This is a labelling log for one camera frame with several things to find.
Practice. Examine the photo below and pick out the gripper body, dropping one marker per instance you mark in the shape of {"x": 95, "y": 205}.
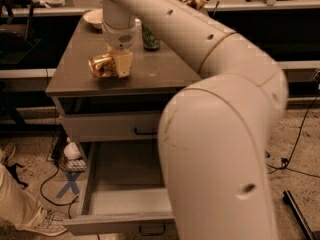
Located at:
{"x": 120, "y": 39}

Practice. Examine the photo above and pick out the orange soda can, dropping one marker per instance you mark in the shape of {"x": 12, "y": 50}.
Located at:
{"x": 102, "y": 66}

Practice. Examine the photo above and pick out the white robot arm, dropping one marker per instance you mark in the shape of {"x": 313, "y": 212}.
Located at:
{"x": 212, "y": 135}

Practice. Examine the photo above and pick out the green soda can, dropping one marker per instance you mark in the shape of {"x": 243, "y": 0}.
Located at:
{"x": 150, "y": 41}

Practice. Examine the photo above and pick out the grey drawer cabinet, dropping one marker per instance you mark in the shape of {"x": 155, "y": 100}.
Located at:
{"x": 154, "y": 78}

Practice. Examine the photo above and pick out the closed grey drawer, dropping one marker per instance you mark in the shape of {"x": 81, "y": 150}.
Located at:
{"x": 111, "y": 126}

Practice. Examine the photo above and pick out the open grey drawer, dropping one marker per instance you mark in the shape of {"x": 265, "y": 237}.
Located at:
{"x": 123, "y": 191}

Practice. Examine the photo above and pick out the white bowl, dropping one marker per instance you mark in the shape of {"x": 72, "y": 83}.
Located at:
{"x": 94, "y": 18}

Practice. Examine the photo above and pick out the white round object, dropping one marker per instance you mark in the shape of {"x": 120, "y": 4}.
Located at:
{"x": 72, "y": 152}

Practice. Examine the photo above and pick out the blue tape cross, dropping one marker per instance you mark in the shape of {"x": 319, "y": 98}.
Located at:
{"x": 70, "y": 184}

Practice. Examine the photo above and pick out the white knit sneaker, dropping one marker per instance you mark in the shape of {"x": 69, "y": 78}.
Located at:
{"x": 51, "y": 226}

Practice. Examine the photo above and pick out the beige trouser leg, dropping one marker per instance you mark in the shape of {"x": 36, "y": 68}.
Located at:
{"x": 18, "y": 207}

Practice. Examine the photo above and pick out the black bar on floor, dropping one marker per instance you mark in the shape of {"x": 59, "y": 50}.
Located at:
{"x": 308, "y": 233}

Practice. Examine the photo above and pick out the wire basket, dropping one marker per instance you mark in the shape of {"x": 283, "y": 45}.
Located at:
{"x": 56, "y": 154}

